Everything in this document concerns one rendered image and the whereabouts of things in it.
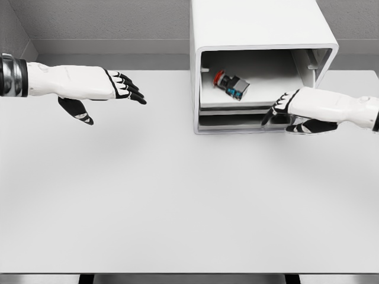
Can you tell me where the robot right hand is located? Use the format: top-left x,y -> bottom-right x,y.
260,86 -> 341,134

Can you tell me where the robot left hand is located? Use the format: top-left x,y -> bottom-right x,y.
52,65 -> 147,126

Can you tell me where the white cabinet drawer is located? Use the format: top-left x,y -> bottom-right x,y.
197,68 -> 319,117

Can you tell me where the white tabletop storage cabinet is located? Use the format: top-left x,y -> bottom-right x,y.
189,0 -> 339,135

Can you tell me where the black red load switch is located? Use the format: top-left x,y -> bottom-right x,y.
213,70 -> 250,102

